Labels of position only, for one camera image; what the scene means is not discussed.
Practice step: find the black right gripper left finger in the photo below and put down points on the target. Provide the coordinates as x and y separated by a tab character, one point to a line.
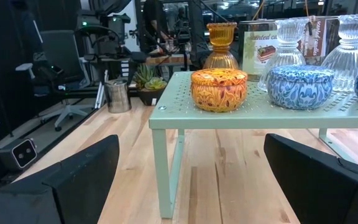
79	186

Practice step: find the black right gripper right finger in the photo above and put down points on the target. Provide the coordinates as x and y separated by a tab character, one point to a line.
322	196

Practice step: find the clear plastic cup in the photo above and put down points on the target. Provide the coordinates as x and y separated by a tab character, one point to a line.
346	62

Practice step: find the clear glass candlestick holder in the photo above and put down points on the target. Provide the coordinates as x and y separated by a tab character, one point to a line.
286	59

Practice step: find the silver candle tin cake label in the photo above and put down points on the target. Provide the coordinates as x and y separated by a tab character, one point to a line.
256	46

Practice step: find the amber glass candlestick holder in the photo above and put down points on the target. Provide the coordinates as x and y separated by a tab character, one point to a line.
221	37

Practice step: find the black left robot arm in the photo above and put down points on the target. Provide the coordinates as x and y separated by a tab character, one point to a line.
113	37

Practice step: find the silver candle tin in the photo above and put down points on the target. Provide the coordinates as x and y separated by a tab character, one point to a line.
117	96

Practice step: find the green perforated metal shelf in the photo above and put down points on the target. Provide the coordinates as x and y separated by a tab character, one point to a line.
259	116

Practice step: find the potted green succulent plant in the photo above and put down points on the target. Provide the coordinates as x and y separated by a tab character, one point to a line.
149	85

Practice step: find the grey office chair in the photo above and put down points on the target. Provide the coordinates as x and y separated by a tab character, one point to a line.
61	56

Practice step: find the wooden background workbench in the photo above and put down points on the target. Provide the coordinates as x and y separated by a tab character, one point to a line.
166	59

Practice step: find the person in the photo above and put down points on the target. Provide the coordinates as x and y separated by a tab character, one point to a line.
154	18

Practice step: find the grey table-level camera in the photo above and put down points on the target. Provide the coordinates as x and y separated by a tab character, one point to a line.
20	154

